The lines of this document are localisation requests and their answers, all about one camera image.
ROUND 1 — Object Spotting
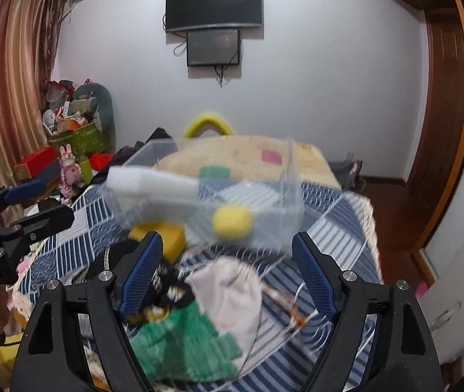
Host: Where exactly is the black chain-trimmed hat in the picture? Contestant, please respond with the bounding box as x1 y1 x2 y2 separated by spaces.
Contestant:
85 232 195 319

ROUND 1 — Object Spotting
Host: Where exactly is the yellow rectangular sponge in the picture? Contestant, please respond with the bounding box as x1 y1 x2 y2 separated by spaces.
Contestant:
128 221 187 264

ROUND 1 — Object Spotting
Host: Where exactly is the green knitted cloth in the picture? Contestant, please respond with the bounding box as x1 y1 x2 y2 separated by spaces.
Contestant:
130 302 243 383

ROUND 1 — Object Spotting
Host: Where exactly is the white foam block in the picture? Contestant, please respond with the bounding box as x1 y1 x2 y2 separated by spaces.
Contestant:
105 166 199 199

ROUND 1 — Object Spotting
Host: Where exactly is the white fabric pouch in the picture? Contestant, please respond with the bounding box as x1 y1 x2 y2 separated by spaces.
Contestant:
185 257 262 370

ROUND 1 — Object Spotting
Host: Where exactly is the clear plastic storage box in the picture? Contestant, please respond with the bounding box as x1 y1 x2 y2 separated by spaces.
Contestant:
100 138 304 253

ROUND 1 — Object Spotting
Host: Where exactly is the red box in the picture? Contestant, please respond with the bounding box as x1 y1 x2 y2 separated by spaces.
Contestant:
13 146 56 181

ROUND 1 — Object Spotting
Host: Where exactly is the pink rabbit plush toy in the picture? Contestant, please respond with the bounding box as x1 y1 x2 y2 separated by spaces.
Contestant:
59 143 82 199

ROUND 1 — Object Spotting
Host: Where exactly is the blue white patterned tablecloth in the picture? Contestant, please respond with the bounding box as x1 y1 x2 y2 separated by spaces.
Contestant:
12 183 382 391

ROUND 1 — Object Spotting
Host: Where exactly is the yellow round sponge ball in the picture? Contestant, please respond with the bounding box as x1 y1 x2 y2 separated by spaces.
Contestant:
212 205 254 241

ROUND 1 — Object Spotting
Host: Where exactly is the green cardboard box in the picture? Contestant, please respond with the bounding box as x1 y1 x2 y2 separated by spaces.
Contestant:
48 123 110 157

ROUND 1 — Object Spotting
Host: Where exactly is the dark clothes pile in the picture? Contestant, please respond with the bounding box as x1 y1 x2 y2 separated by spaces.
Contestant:
90 127 172 184

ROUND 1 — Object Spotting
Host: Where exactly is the grey green cushion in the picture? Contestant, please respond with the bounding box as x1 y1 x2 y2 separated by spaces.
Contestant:
73 82 114 133

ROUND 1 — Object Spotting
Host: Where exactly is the beige floral blanket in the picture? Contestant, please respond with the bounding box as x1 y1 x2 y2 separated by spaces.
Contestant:
154 136 341 189

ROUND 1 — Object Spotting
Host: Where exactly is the striped pink gold curtain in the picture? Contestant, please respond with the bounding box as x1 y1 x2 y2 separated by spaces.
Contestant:
0 0 67 187

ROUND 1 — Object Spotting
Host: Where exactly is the yellow curved chair back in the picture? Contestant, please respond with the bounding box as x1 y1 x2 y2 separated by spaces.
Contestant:
183 112 234 138

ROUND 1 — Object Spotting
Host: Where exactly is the brown wooden door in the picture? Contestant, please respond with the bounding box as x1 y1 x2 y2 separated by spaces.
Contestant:
368 0 464 253

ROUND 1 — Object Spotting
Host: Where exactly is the small wall monitor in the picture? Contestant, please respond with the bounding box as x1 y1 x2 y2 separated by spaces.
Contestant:
186 28 242 67

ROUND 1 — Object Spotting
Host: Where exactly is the large wall television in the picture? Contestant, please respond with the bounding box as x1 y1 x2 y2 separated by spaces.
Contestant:
165 0 263 33

